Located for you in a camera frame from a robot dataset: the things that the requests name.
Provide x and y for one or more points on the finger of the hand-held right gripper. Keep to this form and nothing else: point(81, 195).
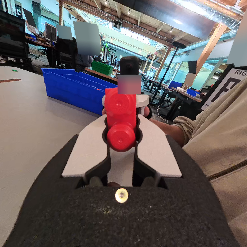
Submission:
point(104, 102)
point(142, 101)

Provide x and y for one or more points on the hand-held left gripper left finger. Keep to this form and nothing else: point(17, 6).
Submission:
point(85, 154)

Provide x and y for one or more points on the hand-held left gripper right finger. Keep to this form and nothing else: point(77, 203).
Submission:
point(158, 154)

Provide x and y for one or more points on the red two-stud toy block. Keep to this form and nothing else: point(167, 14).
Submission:
point(121, 115)

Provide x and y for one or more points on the blue plastic bin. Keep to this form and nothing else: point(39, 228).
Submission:
point(73, 88)

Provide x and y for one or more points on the person's right hand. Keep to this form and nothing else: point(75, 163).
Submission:
point(147, 112)

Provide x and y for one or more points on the green plastic crate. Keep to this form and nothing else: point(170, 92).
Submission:
point(102, 68)

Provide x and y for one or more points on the black office chair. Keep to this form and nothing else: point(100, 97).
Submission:
point(65, 54)

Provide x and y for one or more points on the black and white sign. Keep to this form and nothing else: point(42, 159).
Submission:
point(227, 87)

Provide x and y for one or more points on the black computer monitor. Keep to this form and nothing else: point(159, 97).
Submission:
point(11, 34)

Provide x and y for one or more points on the silver ventilation duct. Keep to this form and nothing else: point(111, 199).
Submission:
point(208, 42)
point(216, 13)

